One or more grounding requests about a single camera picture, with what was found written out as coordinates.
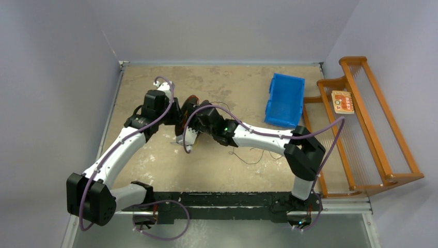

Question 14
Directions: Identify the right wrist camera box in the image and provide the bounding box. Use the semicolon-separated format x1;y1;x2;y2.
176;127;199;150

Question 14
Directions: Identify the orange patterned card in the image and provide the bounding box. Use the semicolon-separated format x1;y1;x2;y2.
331;90;355;114

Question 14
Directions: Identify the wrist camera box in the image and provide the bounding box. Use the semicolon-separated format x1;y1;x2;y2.
176;127;199;150
153;80;175;97

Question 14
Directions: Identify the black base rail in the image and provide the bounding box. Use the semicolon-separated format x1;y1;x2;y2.
124;192;322;226

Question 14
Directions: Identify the blue plastic bin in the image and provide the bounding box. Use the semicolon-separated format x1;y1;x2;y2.
264;73;305;128

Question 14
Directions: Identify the thin black cable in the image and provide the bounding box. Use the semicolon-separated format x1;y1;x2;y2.
209;101;285;165

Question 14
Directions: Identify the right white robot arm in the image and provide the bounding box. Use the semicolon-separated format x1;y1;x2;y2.
184;101;326;210

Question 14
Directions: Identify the black cable spool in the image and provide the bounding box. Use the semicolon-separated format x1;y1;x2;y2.
173;95;200;137

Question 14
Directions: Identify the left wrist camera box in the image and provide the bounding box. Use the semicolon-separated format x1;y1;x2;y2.
153;80;175;97

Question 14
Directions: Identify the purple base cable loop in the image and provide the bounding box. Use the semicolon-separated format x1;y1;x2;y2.
131;201;191;242

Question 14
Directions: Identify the orange wooden rack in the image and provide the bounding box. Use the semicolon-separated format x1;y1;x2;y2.
303;56;424;198

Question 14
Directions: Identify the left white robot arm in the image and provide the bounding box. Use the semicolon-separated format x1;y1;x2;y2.
66;83;181;231

